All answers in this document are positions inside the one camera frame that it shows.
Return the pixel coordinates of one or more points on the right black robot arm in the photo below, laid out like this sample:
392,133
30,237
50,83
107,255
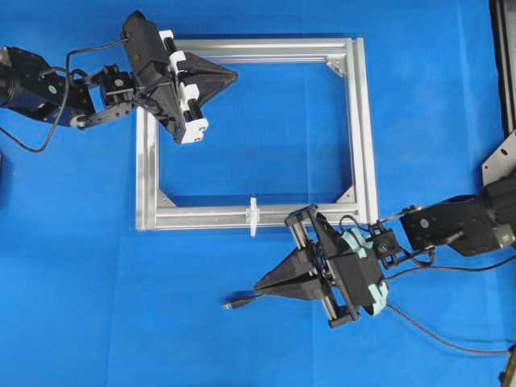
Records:
469,224

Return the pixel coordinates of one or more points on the black metal stand right edge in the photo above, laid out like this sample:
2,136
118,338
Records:
501,162

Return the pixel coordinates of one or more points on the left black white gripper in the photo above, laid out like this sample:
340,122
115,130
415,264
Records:
161,88

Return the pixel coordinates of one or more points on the silver aluminium extrusion frame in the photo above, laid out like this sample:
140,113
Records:
154,211

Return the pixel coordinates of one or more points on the white zip tie loop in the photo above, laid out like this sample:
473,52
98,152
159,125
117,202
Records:
253,216

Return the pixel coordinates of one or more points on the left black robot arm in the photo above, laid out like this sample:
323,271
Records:
62,96

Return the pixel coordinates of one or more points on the right black teal gripper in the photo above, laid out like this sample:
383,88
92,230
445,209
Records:
339,269

